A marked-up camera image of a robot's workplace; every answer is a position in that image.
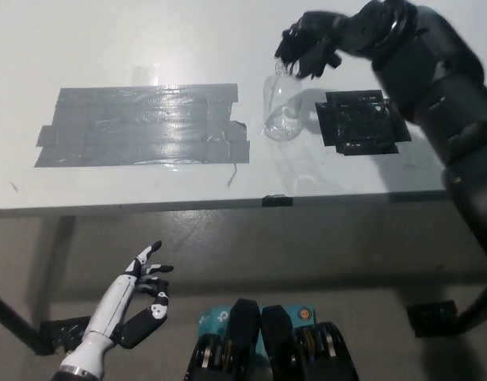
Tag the black spray trigger lid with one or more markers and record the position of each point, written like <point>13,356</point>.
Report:
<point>297,67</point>

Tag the clear plastic bottle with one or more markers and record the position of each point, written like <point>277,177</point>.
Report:
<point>283,115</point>

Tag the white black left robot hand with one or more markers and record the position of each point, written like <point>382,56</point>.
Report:
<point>112,305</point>

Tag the black teal robot torso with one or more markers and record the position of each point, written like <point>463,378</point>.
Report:
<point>247,329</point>

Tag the grey duct tape patch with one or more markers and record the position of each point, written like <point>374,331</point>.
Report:
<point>128,131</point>

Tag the black table leg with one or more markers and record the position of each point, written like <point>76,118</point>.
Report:
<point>13,319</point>
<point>481,305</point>

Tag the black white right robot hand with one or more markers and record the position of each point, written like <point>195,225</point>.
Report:
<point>346,31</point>

